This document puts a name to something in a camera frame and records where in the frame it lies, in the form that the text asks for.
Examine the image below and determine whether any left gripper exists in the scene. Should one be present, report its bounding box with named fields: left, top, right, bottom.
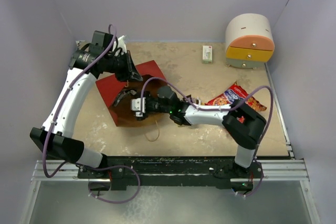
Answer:
left=104, top=50, right=143, bottom=82

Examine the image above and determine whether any red paper bag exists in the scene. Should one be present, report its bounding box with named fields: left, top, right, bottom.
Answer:
left=96, top=60, right=165, bottom=127

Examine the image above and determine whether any yellow candy packet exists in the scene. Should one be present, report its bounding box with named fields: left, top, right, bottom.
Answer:
left=189, top=97, right=202, bottom=105

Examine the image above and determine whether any large red snack bag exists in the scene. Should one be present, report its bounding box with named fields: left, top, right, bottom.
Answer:
left=205, top=82, right=267, bottom=112

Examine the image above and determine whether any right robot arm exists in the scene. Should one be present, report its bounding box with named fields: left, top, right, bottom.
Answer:
left=110, top=86, right=268, bottom=177

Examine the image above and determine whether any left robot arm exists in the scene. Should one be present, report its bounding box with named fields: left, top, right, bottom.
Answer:
left=30, top=31, right=142, bottom=178

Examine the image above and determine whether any small white box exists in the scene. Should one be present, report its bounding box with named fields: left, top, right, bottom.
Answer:
left=202, top=46, right=213, bottom=63

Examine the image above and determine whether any round pastel drawer cabinet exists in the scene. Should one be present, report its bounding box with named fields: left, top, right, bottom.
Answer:
left=225, top=13, right=275, bottom=69

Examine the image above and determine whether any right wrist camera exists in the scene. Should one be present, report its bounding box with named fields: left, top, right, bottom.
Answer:
left=131, top=98, right=145, bottom=118

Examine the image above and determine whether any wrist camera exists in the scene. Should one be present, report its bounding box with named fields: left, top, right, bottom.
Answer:
left=113, top=35, right=127, bottom=56
left=131, top=98, right=145, bottom=118

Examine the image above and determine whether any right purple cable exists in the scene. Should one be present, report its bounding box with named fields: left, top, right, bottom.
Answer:
left=139, top=77, right=274, bottom=198

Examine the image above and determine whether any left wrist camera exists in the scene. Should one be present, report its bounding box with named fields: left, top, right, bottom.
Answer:
left=113, top=35, right=127, bottom=56

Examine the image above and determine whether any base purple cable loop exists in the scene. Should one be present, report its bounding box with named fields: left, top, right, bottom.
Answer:
left=87, top=165, right=142, bottom=204

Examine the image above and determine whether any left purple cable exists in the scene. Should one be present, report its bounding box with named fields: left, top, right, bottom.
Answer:
left=42, top=24, right=118, bottom=178

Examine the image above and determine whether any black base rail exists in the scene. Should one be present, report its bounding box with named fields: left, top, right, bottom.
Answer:
left=78, top=156, right=263, bottom=191

